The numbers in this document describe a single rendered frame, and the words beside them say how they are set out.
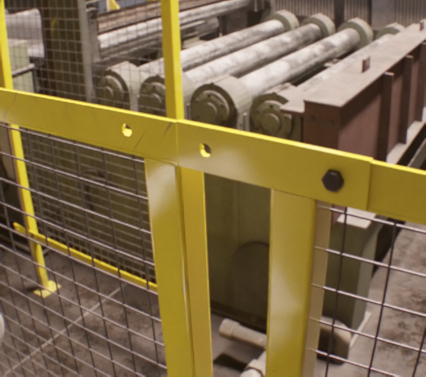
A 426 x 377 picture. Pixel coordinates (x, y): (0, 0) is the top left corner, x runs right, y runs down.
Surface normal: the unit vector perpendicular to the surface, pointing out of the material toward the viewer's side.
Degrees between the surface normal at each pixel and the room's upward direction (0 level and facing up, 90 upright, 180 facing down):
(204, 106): 90
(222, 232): 90
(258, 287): 92
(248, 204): 90
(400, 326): 0
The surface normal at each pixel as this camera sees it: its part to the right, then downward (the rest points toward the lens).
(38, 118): -0.55, 0.36
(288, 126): -0.29, 0.43
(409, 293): -0.04, -0.91
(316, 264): 0.84, 0.19
